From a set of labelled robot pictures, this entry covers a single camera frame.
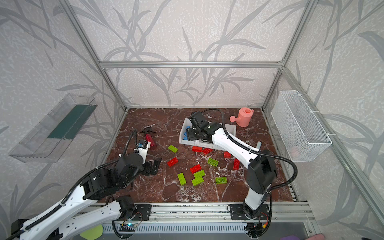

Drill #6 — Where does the red lego by bin right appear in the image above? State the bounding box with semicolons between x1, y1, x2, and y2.
203;148;213;155

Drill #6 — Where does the small red lego right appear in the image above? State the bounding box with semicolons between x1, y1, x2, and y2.
224;151;232;159

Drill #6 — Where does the white wire mesh basket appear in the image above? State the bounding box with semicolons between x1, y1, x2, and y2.
271;91;332;163

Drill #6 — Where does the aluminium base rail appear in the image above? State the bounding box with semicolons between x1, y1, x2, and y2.
89;201;316;224

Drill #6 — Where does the blue lego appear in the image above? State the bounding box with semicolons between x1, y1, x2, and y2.
183;126;190;141

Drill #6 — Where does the white three-compartment bin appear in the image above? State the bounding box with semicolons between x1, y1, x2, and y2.
178;118;237;151

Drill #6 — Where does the right controller board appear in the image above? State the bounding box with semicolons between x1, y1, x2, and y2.
244;223;269;238

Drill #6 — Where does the red lego by bin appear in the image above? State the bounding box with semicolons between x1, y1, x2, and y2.
203;148;213;155
192;146;203;153

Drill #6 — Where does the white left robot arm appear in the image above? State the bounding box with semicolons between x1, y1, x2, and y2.
9;130;153;240

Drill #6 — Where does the clear wall shelf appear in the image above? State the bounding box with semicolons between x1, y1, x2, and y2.
9;94;98;163

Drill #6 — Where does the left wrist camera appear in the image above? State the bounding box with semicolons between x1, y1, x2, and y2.
134;140;151;164

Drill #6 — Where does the green lego long left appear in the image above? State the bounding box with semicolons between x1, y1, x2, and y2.
177;173;187;186

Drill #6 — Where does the controller board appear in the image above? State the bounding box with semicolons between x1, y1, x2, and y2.
118;222;142;233
244;223;269;238

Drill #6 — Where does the left controller board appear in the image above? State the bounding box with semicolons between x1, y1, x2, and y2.
118;222;142;233

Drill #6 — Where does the pink watering can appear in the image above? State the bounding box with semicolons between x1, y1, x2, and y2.
230;108;254;128

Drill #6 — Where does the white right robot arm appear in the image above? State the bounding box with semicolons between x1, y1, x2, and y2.
187;108;298;220

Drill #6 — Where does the red lego left centre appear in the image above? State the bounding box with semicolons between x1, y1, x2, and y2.
167;158;179;168

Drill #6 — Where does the red lego by bin left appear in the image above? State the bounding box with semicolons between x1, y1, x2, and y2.
192;146;203;153

